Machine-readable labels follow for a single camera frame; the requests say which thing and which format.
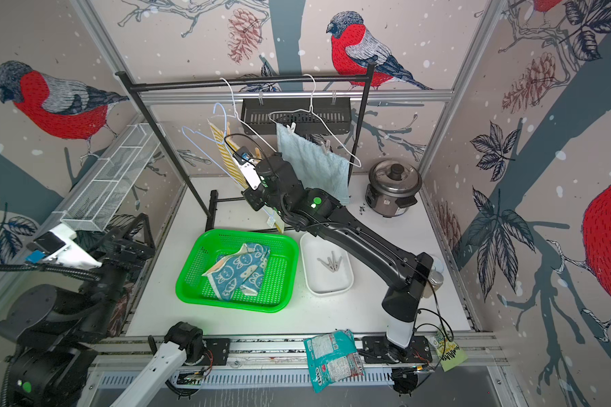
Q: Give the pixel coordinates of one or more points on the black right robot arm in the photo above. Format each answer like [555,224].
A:
[405,274]

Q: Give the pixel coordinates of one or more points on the green plastic basket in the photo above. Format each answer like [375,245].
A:
[278,285]

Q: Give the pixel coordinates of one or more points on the light blue wire hanger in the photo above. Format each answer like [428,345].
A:
[204,141]

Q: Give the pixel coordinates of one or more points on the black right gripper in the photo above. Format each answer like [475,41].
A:
[256,201]

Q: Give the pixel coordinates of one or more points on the clear clothespin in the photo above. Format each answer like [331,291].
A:
[329,264]
[334,262]

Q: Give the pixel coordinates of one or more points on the teal snack packet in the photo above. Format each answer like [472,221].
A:
[331,358]

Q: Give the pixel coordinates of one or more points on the yellow striped towel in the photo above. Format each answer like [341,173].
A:
[234,167]

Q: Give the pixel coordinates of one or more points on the yellow green packet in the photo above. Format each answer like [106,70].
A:
[449,352]

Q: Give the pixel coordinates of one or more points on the white clothespin right blue towel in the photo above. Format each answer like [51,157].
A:
[326,147]

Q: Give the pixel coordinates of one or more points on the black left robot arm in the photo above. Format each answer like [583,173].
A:
[54,328]

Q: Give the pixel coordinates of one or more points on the black wall basket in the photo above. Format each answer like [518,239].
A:
[321,116]

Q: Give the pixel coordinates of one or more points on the silver rice cooker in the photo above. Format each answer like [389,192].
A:
[392,187]

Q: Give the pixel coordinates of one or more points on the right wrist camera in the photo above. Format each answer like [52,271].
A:
[246,163]

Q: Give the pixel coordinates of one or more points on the small glass bottle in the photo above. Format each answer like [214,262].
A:
[435,279]

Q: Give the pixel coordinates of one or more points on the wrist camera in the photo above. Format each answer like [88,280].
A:
[57,247]
[246,163]

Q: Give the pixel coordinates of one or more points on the white hanger with blue towel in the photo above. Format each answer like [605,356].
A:
[287,117]

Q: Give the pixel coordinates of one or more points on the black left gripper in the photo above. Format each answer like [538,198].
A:
[121,242]

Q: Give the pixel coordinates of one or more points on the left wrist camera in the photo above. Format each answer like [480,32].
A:
[57,247]

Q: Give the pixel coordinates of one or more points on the white hanger with yellow towel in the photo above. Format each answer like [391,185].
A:
[254,116]

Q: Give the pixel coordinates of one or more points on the teal patterned towel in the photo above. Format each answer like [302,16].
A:
[242,272]

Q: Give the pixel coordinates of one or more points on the light blue towel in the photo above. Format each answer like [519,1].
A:
[312,166]

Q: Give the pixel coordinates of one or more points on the white rectangular tray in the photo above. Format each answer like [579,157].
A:
[319,280]

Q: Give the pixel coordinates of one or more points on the white wire mesh shelf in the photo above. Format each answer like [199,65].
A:
[100,199]

